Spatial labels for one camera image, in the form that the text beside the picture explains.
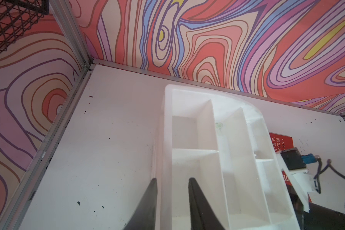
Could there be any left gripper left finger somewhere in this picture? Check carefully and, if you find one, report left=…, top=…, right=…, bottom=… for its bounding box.
left=124, top=178, right=158, bottom=230

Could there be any red postcard white text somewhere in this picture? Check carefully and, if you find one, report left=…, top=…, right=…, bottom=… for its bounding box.
left=269, top=133, right=294, bottom=152

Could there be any white plastic drawer organizer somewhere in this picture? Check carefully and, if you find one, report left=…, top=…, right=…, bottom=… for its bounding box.
left=151, top=84, right=299, bottom=230

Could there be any black wire basket left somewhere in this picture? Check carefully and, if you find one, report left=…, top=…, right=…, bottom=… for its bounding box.
left=0, top=0, right=49, bottom=54

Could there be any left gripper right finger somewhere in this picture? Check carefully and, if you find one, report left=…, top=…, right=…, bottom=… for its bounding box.
left=188, top=177, right=224, bottom=230

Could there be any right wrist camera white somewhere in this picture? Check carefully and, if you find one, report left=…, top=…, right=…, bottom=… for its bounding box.
left=276, top=148, right=320, bottom=212

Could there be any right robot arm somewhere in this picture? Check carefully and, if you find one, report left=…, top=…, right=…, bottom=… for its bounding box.
left=286, top=185, right=345, bottom=230

